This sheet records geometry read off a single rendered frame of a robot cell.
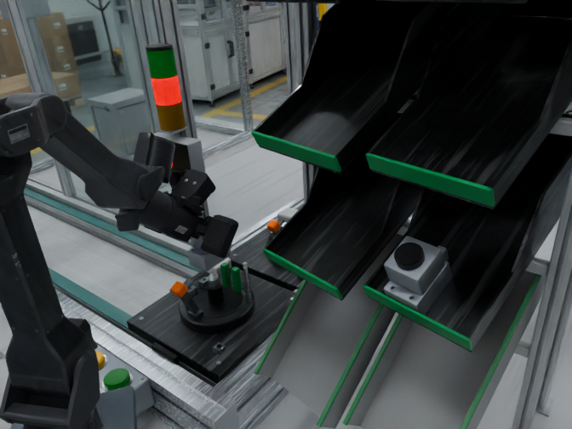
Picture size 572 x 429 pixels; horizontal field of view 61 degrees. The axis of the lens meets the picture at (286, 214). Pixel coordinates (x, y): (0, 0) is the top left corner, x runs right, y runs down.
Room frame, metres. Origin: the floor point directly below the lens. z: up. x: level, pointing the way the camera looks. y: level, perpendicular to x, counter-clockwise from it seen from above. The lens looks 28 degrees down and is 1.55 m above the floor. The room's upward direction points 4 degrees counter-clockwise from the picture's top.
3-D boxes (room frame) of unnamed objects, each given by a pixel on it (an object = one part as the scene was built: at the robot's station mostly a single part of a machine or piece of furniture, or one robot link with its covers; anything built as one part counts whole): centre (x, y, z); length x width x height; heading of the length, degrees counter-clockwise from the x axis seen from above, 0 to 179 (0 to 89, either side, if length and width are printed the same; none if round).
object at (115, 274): (0.94, 0.36, 0.91); 0.84 x 0.28 x 0.10; 51
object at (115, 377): (0.58, 0.29, 0.96); 0.04 x 0.04 x 0.02
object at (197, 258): (0.74, 0.13, 1.11); 0.08 x 0.04 x 0.07; 141
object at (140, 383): (0.62, 0.34, 0.93); 0.21 x 0.07 x 0.06; 51
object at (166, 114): (0.94, 0.21, 1.28); 0.05 x 0.05 x 0.05
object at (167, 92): (0.94, 0.21, 1.33); 0.05 x 0.05 x 0.05
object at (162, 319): (0.73, 0.14, 0.96); 0.24 x 0.24 x 0.02; 51
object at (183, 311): (0.73, 0.14, 0.98); 0.14 x 0.14 x 0.02
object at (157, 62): (0.94, 0.21, 1.38); 0.05 x 0.05 x 0.05
